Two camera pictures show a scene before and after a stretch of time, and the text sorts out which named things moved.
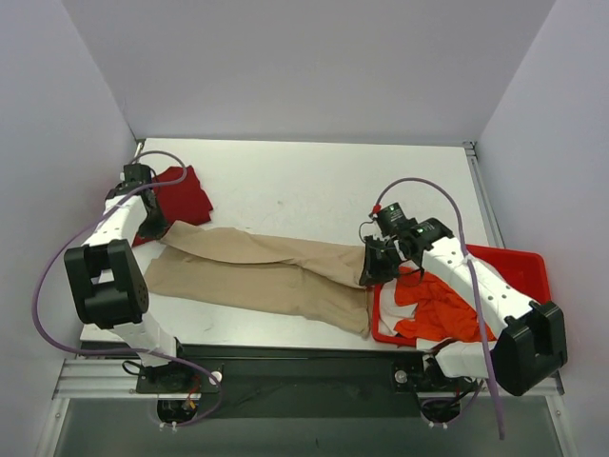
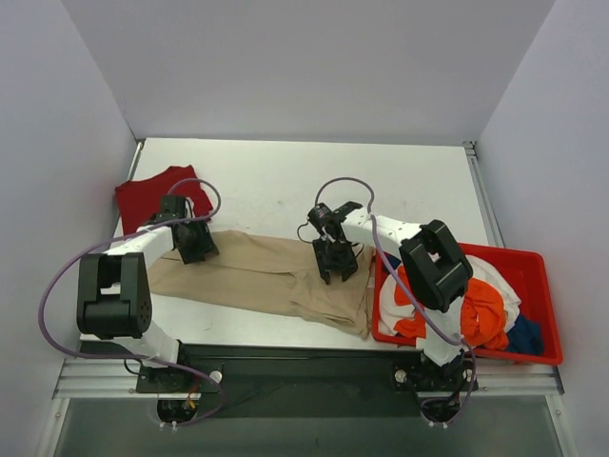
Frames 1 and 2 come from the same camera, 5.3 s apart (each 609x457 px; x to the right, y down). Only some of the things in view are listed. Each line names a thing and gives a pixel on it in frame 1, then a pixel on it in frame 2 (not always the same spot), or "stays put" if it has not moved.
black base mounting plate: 293,382 stays put
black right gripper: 381,260 to 339,265
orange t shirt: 442,312 stays put
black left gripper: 155,221 to 198,248
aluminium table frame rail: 490,222 stays put
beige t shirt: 258,273 stays put
